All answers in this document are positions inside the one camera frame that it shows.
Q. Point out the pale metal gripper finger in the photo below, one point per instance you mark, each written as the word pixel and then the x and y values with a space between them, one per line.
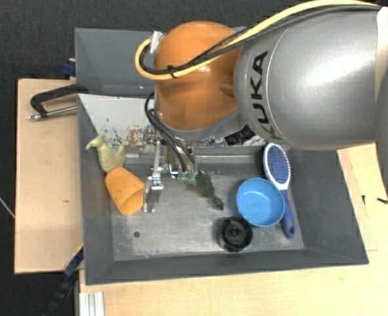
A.
pixel 157 183
pixel 147 197

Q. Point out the orange plastic cup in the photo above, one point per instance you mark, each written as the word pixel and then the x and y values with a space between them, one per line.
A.
pixel 124 189

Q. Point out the grey metal bin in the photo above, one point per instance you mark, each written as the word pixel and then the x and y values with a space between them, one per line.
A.
pixel 180 229

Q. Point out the yellow-green toy animal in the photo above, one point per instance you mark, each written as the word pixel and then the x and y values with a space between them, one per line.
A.
pixel 109 158

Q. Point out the dark green toy lizard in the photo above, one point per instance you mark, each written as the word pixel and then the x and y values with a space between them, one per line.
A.
pixel 206 186

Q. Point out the black ribbed round wheel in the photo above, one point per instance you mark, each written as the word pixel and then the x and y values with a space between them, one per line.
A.
pixel 234 234

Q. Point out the brown cardboard board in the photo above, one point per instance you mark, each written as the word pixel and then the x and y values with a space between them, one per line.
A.
pixel 47 183

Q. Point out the blue plastic bowl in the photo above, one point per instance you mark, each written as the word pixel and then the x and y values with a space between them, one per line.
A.
pixel 259 202

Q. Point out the blue and white brush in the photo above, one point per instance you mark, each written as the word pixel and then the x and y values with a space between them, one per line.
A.
pixel 277 166

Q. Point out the small black screw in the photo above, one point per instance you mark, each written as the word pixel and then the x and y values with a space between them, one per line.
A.
pixel 383 200

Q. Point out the black cylinder on white bracket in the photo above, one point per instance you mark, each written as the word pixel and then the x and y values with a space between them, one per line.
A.
pixel 239 136

